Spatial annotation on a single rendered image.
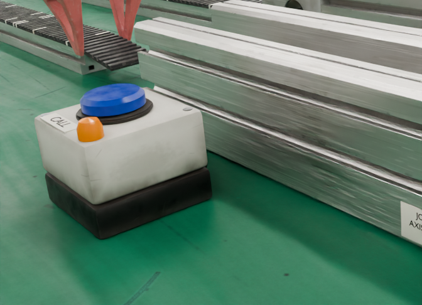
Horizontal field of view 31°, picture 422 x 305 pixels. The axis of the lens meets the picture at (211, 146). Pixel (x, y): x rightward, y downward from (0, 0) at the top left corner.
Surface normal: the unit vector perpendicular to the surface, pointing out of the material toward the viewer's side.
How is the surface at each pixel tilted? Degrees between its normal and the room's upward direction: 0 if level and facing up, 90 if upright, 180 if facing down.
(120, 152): 90
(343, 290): 0
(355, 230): 0
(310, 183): 90
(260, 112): 90
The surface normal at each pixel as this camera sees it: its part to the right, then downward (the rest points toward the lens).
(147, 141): 0.54, 0.25
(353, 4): -0.83, 0.29
